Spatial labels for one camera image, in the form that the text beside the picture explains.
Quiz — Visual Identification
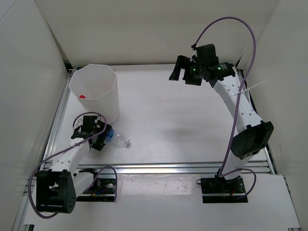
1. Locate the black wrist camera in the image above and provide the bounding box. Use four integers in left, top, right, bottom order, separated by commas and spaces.
196, 44, 216, 60
82, 115, 100, 131

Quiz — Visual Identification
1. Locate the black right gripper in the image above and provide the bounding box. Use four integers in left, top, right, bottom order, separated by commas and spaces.
168, 56, 205, 86

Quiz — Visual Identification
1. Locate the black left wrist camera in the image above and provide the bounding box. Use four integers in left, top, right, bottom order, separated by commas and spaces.
82, 115, 100, 131

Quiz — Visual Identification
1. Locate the clear bottle blue label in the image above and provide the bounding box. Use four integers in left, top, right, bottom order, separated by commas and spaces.
105, 129, 131, 148

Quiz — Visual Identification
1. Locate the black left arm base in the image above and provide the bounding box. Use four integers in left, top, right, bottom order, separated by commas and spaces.
77, 166, 118, 202

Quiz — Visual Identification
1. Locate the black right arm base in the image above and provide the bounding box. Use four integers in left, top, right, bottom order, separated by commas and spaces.
196, 176, 248, 204

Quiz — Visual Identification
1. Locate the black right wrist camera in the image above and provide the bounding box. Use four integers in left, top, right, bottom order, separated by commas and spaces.
196, 44, 216, 60

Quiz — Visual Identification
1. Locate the aluminium table frame rail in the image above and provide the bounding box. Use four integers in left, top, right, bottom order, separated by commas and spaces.
23, 64, 300, 231

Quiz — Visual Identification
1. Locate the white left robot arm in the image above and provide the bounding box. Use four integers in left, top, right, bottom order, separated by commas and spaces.
30, 121, 112, 218

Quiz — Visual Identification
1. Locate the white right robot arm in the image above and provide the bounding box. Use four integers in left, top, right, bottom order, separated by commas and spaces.
110, 54, 273, 193

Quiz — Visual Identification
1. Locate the white octagonal plastic bin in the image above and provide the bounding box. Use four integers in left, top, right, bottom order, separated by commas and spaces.
69, 64, 120, 124

